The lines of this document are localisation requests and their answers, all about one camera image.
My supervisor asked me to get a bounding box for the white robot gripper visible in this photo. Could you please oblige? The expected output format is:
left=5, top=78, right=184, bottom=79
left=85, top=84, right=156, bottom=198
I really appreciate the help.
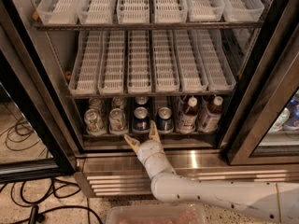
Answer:
left=123, top=120, right=175, bottom=179

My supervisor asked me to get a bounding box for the pepsi can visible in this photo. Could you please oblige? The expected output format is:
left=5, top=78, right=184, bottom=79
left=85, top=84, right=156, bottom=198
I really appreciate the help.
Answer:
left=135, top=96, right=150, bottom=108
left=283, top=93, right=299, bottom=131
left=133, top=106, right=150, bottom=133
left=156, top=106, right=174, bottom=133

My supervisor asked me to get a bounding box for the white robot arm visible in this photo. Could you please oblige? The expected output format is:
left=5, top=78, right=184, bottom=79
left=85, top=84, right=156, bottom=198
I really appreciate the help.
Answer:
left=124, top=122, right=299, bottom=224

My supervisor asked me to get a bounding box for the green soda can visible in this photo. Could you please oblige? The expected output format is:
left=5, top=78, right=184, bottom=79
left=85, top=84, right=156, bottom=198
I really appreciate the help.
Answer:
left=89, top=98, right=106, bottom=115
left=84, top=108, right=106, bottom=136
left=109, top=108, right=128, bottom=134
left=112, top=97, right=127, bottom=110

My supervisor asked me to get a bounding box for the front left green soda can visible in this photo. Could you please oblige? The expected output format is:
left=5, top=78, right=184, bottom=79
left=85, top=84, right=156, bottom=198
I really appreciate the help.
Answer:
left=84, top=108, right=106, bottom=136

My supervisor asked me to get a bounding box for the rear left green soda can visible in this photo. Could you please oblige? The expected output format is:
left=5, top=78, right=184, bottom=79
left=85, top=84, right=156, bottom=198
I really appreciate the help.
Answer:
left=89, top=98, right=106, bottom=115

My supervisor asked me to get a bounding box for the middle shelf tray four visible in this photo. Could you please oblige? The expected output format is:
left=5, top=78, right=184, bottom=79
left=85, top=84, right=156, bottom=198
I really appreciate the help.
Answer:
left=151, top=30, right=180, bottom=92

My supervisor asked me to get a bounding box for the shelf tray four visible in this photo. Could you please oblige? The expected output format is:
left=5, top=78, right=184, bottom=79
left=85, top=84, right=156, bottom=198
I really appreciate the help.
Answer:
left=153, top=0, right=188, bottom=23
left=151, top=30, right=180, bottom=92

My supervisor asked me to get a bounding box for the middle shelf tray two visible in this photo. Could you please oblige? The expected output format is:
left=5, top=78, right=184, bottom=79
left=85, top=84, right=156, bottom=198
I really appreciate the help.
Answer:
left=97, top=31, right=125, bottom=94

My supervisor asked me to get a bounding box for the shelf tray two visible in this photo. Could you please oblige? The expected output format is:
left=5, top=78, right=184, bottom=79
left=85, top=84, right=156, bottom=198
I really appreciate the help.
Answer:
left=78, top=0, right=116, bottom=24
left=97, top=31, right=125, bottom=94

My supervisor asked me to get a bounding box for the middle shelf tray five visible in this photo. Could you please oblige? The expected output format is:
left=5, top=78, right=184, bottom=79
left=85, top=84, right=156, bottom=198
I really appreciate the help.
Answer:
left=174, top=30, right=208, bottom=92

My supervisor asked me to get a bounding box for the shelf tray five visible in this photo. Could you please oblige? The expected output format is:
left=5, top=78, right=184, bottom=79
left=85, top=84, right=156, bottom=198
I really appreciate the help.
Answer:
left=174, top=30, right=208, bottom=92
left=186, top=0, right=225, bottom=22

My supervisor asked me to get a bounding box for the middle shelf tray one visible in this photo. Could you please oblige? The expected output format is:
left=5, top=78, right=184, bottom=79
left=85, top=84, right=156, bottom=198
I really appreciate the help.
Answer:
left=68, top=31, right=103, bottom=96

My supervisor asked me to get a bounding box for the shelf tray one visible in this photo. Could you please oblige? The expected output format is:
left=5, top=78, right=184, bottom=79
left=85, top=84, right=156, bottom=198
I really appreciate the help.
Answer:
left=68, top=31, right=103, bottom=96
left=36, top=0, right=79, bottom=25

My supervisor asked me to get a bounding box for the middle shelf tray three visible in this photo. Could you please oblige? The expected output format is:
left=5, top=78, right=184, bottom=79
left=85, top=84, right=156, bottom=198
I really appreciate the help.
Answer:
left=127, top=31, right=151, bottom=93

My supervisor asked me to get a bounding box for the shelf tray three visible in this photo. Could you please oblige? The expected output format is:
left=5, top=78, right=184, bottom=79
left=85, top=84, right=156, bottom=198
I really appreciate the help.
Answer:
left=127, top=31, right=151, bottom=93
left=117, top=0, right=150, bottom=24

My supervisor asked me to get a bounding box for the stainless steel fridge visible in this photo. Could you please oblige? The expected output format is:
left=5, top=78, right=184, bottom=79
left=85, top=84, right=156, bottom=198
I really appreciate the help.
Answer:
left=0, top=0, right=298, bottom=197

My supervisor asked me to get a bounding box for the middle shelf tray six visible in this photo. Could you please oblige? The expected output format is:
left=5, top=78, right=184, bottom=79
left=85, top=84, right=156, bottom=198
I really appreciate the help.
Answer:
left=197, top=30, right=236, bottom=91

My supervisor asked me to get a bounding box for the shelf tray six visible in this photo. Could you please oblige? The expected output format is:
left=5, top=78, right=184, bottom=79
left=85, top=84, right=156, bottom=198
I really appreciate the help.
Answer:
left=222, top=0, right=264, bottom=22
left=197, top=30, right=236, bottom=91

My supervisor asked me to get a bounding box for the left glass fridge door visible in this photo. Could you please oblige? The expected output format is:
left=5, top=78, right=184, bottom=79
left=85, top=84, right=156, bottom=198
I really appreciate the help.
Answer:
left=0, top=27, right=76, bottom=184

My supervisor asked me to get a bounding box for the glass fridge door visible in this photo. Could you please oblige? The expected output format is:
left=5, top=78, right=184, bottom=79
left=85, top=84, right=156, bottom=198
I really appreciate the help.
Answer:
left=227, top=27, right=299, bottom=165
left=0, top=27, right=76, bottom=184

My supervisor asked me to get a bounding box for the right glass fridge door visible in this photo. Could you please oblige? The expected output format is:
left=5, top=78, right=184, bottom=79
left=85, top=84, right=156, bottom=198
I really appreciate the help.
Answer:
left=227, top=27, right=299, bottom=165

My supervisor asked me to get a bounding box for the top shelf tray three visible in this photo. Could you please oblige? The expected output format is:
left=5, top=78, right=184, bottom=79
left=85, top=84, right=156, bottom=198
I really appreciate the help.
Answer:
left=117, top=0, right=150, bottom=24

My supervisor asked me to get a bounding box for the top shelf tray four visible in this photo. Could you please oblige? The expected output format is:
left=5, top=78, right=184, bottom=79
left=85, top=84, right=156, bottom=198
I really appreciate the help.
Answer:
left=153, top=0, right=188, bottom=23

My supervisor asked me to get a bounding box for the top shelf tray two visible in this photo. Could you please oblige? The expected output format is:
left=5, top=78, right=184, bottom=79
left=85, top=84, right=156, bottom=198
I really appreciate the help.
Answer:
left=78, top=0, right=116, bottom=24

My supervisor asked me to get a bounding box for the white can behind right door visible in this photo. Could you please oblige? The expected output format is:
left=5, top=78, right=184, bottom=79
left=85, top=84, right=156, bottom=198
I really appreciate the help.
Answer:
left=269, top=107, right=290, bottom=133

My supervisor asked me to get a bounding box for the top shelf tray five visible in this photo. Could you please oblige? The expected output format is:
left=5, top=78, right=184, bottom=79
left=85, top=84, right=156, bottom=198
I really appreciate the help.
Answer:
left=186, top=0, right=225, bottom=22

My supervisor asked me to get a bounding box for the top shelf tray one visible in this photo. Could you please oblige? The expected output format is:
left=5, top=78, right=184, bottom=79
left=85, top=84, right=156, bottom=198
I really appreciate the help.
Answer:
left=36, top=0, right=79, bottom=25

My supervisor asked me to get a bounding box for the top shelf tray six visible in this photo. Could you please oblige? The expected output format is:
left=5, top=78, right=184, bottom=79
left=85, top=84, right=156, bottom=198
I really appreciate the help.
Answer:
left=222, top=0, right=264, bottom=22

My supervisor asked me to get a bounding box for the left tea bottle white cap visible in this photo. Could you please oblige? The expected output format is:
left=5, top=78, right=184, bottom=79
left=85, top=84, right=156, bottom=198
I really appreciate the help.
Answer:
left=178, top=96, right=198, bottom=133

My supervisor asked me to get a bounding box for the tea bottle white cap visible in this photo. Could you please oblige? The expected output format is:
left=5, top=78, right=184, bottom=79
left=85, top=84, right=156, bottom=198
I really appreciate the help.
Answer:
left=197, top=95, right=224, bottom=133
left=178, top=96, right=198, bottom=133

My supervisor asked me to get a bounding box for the clear plastic bin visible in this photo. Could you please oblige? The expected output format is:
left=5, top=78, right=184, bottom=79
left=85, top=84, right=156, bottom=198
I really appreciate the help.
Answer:
left=106, top=204, right=207, bottom=224

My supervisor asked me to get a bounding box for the right tea bottle white cap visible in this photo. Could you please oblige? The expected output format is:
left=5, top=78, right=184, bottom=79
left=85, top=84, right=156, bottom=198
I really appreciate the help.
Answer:
left=197, top=95, right=224, bottom=133

